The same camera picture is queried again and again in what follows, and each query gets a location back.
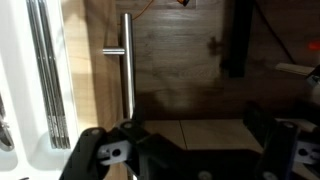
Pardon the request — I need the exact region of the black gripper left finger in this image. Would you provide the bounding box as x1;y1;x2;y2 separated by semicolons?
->
59;118;153;180

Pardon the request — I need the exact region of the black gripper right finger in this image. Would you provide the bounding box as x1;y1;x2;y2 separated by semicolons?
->
242;99;320;180

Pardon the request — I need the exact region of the silver bar drawer handle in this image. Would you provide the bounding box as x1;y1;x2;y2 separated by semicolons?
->
102;12;137;180

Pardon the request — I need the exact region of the silver metal chopstick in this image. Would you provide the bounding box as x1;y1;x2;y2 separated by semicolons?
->
36;0;67;150
42;0;72;150
26;0;57;150
31;0;62;150

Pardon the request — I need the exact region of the silver spoon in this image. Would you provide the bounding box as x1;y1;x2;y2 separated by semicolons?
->
0;93;16;153

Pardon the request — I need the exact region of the white plastic cutlery tray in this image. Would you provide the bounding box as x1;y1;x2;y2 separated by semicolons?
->
0;0;81;180

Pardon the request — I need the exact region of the thin black floor cable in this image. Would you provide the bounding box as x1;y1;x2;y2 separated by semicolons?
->
254;0;298;65

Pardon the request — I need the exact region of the orange extension cable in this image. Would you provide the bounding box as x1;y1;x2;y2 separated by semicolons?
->
131;0;156;25

